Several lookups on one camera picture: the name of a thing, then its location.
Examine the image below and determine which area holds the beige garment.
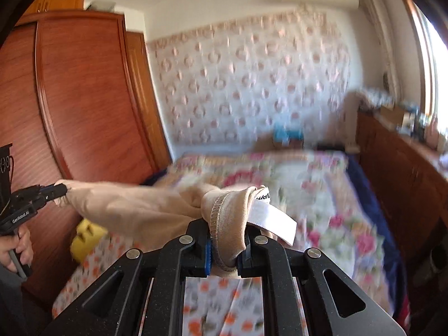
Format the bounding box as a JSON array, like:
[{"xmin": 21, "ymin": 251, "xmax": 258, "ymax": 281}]
[{"xmin": 55, "ymin": 181, "xmax": 297, "ymax": 277}]

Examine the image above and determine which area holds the person's left hand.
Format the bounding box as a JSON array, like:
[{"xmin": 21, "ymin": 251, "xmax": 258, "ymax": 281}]
[{"xmin": 0, "ymin": 225, "xmax": 33, "ymax": 273}]

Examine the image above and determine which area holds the yellow Pikachu plush toy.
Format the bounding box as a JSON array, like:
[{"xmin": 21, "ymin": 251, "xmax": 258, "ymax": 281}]
[{"xmin": 70, "ymin": 219, "xmax": 108, "ymax": 263}]

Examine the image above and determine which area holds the orange fruit print bedsheet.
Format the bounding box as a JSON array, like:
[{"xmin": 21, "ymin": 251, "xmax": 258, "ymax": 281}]
[{"xmin": 51, "ymin": 234, "xmax": 309, "ymax": 336}]

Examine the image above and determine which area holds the floral pink quilt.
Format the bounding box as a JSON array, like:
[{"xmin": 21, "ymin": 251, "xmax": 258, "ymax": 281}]
[{"xmin": 155, "ymin": 150, "xmax": 399, "ymax": 314}]

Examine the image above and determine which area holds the red-brown wooden wardrobe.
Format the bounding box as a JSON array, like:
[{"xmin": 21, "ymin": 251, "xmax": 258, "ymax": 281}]
[{"xmin": 0, "ymin": 0, "xmax": 172, "ymax": 301}]

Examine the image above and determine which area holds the wooden sideboard cabinet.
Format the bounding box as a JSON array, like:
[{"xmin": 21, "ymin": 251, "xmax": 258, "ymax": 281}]
[{"xmin": 356, "ymin": 111, "xmax": 447, "ymax": 286}]

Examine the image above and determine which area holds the blue tissue box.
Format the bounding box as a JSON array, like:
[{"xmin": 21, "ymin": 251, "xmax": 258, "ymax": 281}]
[{"xmin": 273, "ymin": 125, "xmax": 304, "ymax": 150}]

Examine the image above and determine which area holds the cardboard box on sideboard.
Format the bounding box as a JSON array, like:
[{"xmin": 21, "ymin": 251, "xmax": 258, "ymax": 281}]
[{"xmin": 379, "ymin": 106, "xmax": 406, "ymax": 127}]

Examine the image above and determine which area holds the circle patterned curtain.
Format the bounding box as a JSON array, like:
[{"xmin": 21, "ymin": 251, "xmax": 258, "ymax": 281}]
[{"xmin": 147, "ymin": 5, "xmax": 350, "ymax": 147}]

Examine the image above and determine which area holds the bright window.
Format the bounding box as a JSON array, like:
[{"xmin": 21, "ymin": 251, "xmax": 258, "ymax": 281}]
[{"xmin": 405, "ymin": 0, "xmax": 447, "ymax": 137}]

